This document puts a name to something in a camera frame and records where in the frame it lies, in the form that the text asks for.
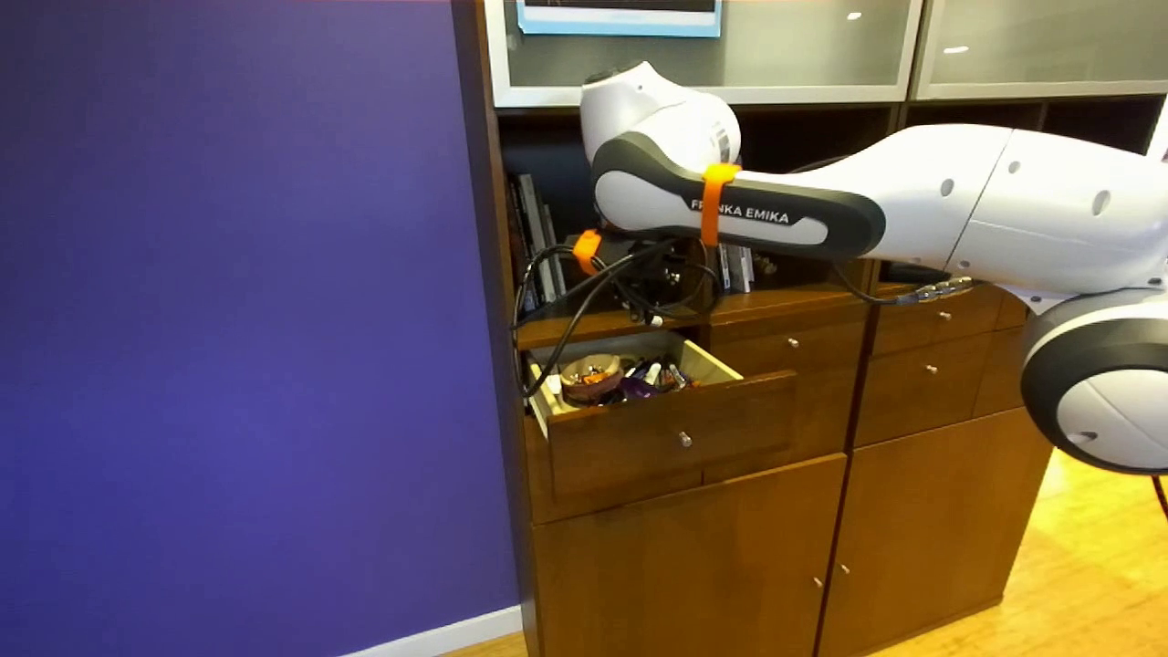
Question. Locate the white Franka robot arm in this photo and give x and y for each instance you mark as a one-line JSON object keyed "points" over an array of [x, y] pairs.
{"points": [[1033, 204]]}

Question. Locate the small metal drawer knob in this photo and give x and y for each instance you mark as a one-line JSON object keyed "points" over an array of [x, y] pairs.
{"points": [[683, 439]]}

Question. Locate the grey upright binder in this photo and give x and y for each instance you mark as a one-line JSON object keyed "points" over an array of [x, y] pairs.
{"points": [[734, 267]]}

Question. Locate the brown wooden cabinet unit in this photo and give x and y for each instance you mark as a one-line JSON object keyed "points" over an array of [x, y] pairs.
{"points": [[924, 535]]}

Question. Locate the grey upright book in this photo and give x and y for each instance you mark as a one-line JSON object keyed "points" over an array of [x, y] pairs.
{"points": [[549, 260]]}

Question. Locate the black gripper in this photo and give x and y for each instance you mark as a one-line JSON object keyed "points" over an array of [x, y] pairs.
{"points": [[677, 280]]}

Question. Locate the wide frosted glass cabinet door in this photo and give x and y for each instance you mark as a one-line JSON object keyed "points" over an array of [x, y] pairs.
{"points": [[779, 50]]}

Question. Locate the narrow frosted glass cabinet door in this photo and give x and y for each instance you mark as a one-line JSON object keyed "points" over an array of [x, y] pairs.
{"points": [[1046, 40]]}

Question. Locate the dark purple small items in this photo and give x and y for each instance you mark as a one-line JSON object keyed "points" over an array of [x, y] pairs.
{"points": [[658, 377]]}

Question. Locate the white baseboard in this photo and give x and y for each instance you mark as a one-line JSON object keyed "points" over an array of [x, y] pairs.
{"points": [[440, 635]]}

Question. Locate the open wooden drawer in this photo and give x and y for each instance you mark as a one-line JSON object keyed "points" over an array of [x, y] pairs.
{"points": [[717, 426]]}

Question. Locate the blue framed panel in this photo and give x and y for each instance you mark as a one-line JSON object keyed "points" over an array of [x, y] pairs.
{"points": [[618, 14]]}

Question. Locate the brown round object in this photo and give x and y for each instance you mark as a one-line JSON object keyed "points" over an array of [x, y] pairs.
{"points": [[596, 377]]}

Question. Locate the dark upright book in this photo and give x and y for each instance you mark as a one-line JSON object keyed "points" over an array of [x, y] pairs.
{"points": [[526, 231]]}

